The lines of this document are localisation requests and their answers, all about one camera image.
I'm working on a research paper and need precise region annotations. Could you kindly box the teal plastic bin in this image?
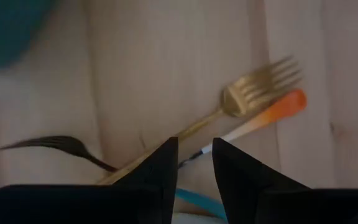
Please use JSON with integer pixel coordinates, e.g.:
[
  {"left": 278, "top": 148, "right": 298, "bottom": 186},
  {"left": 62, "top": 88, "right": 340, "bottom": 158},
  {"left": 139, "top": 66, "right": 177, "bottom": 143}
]
[{"left": 0, "top": 0, "right": 55, "bottom": 71}]

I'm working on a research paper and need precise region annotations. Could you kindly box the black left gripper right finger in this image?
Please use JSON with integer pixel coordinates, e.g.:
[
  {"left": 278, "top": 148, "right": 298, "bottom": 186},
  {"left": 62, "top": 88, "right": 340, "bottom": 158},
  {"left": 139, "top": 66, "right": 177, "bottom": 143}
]
[{"left": 212, "top": 138, "right": 358, "bottom": 224}]

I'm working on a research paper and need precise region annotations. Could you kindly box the white plastic bin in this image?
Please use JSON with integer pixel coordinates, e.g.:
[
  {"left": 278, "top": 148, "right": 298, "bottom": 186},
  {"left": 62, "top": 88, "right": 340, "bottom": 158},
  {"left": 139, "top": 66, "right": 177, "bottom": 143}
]
[{"left": 172, "top": 212, "right": 228, "bottom": 224}]

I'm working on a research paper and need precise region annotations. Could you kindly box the teal-handled black fork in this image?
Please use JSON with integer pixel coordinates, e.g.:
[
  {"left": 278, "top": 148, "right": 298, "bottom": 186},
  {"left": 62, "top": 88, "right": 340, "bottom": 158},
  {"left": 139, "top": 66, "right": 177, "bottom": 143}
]
[{"left": 0, "top": 135, "right": 229, "bottom": 224}]

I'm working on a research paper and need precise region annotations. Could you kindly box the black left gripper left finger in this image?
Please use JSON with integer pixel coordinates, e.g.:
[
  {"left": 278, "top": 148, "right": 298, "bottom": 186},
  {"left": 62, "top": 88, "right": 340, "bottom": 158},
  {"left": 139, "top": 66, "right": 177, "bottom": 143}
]
[{"left": 0, "top": 136, "right": 180, "bottom": 224}]

